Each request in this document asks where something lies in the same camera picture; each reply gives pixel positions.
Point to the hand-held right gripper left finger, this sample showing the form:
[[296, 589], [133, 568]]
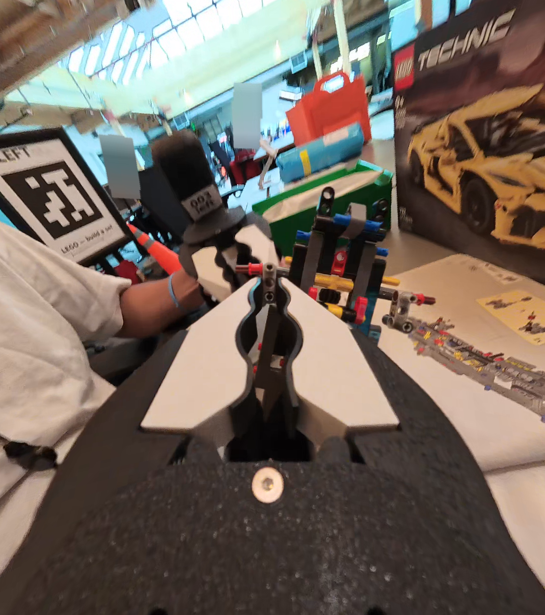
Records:
[[195, 374]]

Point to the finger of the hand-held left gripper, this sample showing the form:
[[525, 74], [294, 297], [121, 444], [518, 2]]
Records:
[[210, 271], [262, 250]]

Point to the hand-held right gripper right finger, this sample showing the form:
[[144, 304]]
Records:
[[344, 374]]

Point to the lego chassis assembly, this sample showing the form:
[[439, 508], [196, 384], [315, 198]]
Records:
[[320, 250]]

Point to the lego instruction booklet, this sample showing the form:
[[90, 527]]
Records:
[[445, 432]]

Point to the person's left forearm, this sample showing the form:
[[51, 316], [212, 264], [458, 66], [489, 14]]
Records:
[[147, 307]]

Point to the lego set box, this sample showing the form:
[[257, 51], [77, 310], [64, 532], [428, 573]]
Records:
[[493, 168]]

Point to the green storage bin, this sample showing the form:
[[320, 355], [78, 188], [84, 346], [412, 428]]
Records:
[[291, 230]]

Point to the blue wristband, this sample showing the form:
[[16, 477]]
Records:
[[173, 290]]

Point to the black office chair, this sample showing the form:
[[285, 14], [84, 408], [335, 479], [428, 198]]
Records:
[[157, 202]]

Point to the orange traffic cone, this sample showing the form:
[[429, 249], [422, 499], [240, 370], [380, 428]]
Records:
[[162, 252]]

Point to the white sheet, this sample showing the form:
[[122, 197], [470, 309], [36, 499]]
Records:
[[320, 192]]

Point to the blue rolled bag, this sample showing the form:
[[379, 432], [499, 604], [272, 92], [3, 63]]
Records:
[[320, 153]]

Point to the black framed marker sign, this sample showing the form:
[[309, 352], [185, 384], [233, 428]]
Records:
[[51, 197]]

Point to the red felt bag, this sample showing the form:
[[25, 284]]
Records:
[[330, 115]]

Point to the person in white shirt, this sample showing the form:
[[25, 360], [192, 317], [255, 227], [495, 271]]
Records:
[[22, 312]]

